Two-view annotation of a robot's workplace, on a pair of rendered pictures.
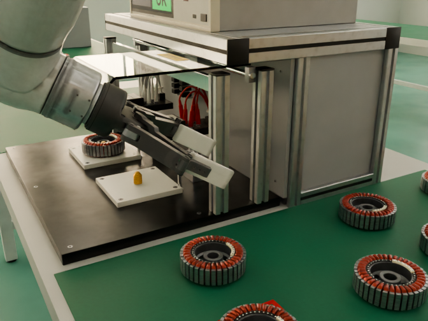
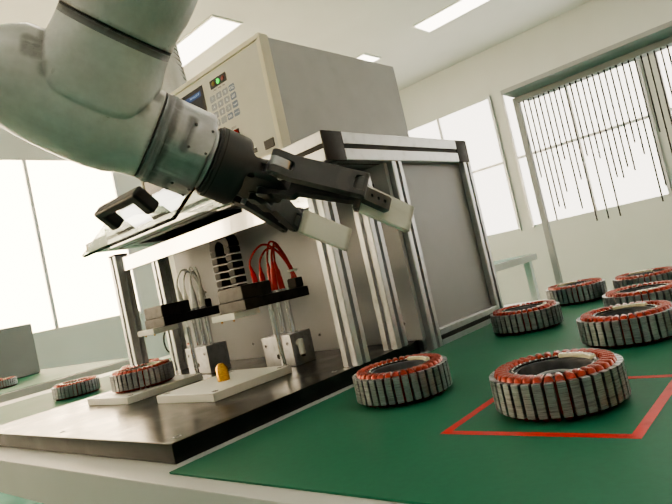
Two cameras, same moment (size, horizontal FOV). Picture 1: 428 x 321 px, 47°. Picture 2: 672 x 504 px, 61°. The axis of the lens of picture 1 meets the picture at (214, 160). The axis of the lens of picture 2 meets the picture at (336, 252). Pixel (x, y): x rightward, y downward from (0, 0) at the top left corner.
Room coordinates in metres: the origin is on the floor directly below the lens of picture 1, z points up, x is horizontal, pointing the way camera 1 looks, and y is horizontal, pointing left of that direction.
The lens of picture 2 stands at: (0.10, 0.26, 0.90)
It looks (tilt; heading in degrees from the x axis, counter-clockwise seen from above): 2 degrees up; 341
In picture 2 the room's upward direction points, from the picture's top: 12 degrees counter-clockwise
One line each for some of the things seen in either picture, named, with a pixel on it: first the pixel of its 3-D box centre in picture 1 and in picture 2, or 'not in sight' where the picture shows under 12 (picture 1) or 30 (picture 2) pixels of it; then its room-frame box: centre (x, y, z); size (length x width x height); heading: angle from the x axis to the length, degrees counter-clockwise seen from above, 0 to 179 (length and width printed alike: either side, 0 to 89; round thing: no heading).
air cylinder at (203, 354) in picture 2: not in sight; (207, 357); (1.29, 0.17, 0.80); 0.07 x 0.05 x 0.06; 30
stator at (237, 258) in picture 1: (213, 258); (401, 378); (0.71, 0.00, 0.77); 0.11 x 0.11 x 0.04
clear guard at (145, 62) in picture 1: (147, 76); (220, 211); (0.95, 0.13, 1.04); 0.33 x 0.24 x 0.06; 120
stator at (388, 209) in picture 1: (367, 210); (526, 317); (0.90, -0.31, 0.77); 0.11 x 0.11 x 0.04
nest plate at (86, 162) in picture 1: (104, 153); (145, 388); (1.22, 0.29, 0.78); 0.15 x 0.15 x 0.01; 30
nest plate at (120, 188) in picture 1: (137, 185); (224, 384); (1.01, 0.17, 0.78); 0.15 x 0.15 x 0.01; 30
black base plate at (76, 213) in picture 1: (125, 172); (191, 393); (1.12, 0.22, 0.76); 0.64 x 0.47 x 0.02; 30
